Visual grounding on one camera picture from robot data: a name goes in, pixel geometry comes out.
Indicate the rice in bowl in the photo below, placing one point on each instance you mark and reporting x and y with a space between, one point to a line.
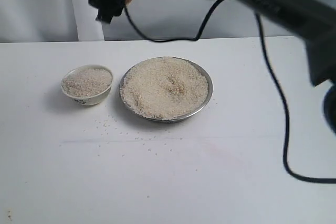
86 82

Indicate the white floral ceramic bowl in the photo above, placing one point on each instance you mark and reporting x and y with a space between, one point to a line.
96 99

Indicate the rice heap in tray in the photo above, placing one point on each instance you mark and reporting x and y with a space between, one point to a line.
166 87

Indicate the white backdrop curtain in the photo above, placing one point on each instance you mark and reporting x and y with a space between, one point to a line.
74 20

